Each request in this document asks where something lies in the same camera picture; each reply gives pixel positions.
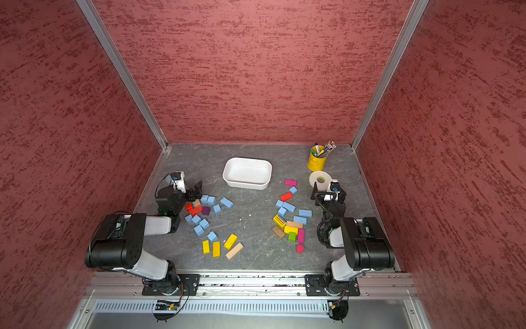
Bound long red block left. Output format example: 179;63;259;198
189;206;203;216

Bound yellow pen holder can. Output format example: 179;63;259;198
308;144;326;171

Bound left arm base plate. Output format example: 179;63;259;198
142;274;201;297

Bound pens in can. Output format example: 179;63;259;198
311;141;336;158

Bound long tan wooden block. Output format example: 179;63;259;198
226;243;243;260

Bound white plastic tray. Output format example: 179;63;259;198
223;157;273;191

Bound white tape roll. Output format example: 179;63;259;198
309;171;333;191

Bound green cube block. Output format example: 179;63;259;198
288;232;297;242

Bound long blue block right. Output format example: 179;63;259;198
282;202;296;212

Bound long blue block left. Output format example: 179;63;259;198
220;197;234;208

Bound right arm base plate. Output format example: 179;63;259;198
304;274;360;297

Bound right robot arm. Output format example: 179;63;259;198
306;181;396;296

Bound long blue block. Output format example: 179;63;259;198
220;197;234;208
282;202;296;212

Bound yellow long block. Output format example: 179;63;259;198
224;234;238;250

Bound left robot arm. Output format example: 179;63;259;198
84;181;202;296

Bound brown wooden block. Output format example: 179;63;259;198
272;226;286;239

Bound striped yellow block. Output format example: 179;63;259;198
273;215;286;230

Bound red block right cluster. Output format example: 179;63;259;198
279;192;294;202

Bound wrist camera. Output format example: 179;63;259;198
170;171;186;193
324;180;347;203

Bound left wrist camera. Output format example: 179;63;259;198
170;171;186;193

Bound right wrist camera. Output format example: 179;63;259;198
324;180;347;203

